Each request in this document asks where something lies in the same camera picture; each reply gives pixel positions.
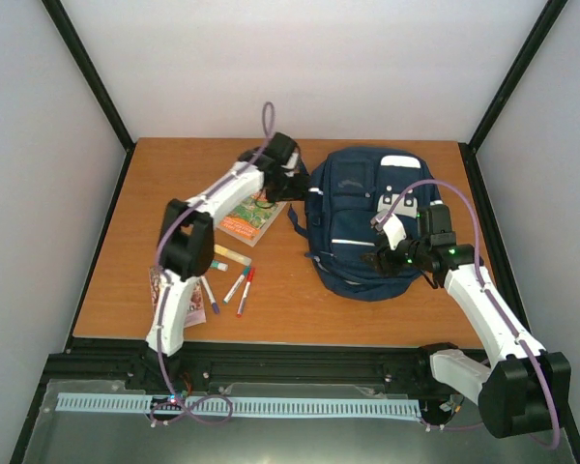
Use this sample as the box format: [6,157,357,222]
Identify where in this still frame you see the navy blue backpack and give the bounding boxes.
[287,147,443,303]

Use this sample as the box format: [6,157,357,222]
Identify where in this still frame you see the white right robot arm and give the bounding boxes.
[363,204,570,449]

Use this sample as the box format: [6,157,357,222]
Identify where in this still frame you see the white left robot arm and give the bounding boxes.
[146,132,308,390]

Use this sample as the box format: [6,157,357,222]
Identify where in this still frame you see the orange Treehouse book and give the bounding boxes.
[217,192,286,247]

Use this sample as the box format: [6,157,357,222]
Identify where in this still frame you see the yellow highlighter marker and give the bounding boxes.
[214,245,252,266]

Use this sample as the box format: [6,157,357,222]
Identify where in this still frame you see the red cap white marker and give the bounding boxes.
[236,267,255,318]

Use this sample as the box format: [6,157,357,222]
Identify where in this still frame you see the green cap white marker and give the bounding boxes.
[210,260,229,272]

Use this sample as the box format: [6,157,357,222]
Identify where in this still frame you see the teal cap white marker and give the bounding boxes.
[222,266,251,304]

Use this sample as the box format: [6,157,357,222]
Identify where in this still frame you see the purple cap white marker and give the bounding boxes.
[200,275,220,315]

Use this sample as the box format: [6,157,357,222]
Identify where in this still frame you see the pink illustrated book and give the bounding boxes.
[149,266,206,329]

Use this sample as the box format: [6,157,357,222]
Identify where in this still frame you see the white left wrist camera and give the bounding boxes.
[282,151,301,171]

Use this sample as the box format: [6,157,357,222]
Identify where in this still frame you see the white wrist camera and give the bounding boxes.
[282,151,301,171]
[370,210,407,250]

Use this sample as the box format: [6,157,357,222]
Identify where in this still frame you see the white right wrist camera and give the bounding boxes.
[370,210,407,250]

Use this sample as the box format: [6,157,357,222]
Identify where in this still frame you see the light blue cable duct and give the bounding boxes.
[55,392,421,421]

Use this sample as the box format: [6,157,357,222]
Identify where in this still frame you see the black aluminium frame rail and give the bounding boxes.
[43,337,562,402]

